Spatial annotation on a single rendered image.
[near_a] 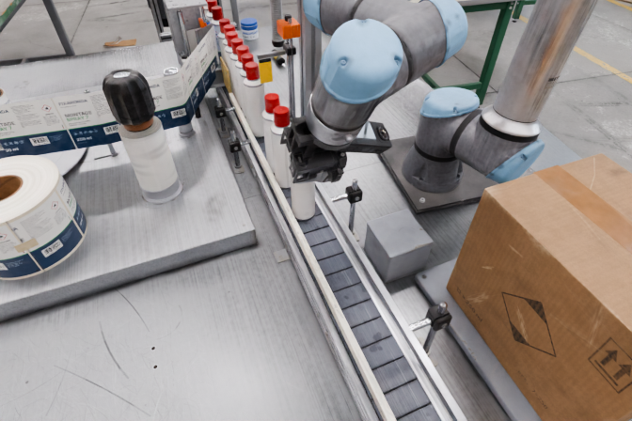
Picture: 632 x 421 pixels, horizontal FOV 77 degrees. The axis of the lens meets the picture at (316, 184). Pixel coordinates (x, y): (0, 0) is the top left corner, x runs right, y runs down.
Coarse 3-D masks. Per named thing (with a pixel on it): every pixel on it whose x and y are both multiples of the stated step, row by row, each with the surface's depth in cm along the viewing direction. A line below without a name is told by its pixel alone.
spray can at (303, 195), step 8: (296, 184) 80; (304, 184) 80; (312, 184) 82; (296, 192) 82; (304, 192) 82; (312, 192) 83; (296, 200) 84; (304, 200) 83; (312, 200) 85; (296, 208) 85; (304, 208) 85; (312, 208) 86; (296, 216) 87; (304, 216) 86; (312, 216) 88
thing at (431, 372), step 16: (320, 192) 82; (352, 240) 73; (368, 272) 68; (384, 288) 66; (400, 320) 61; (416, 352) 58; (432, 368) 56; (432, 384) 56; (448, 400) 53; (464, 416) 52
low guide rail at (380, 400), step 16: (240, 112) 113; (256, 144) 102; (272, 176) 93; (288, 208) 86; (304, 240) 79; (320, 272) 74; (336, 304) 69; (336, 320) 68; (352, 336) 64; (352, 352) 64; (368, 368) 61; (368, 384) 60; (384, 400) 57; (384, 416) 56
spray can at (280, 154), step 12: (276, 108) 83; (288, 108) 83; (276, 120) 83; (288, 120) 84; (276, 132) 84; (276, 144) 86; (276, 156) 89; (288, 156) 88; (276, 168) 91; (288, 168) 91; (276, 180) 94; (288, 180) 93
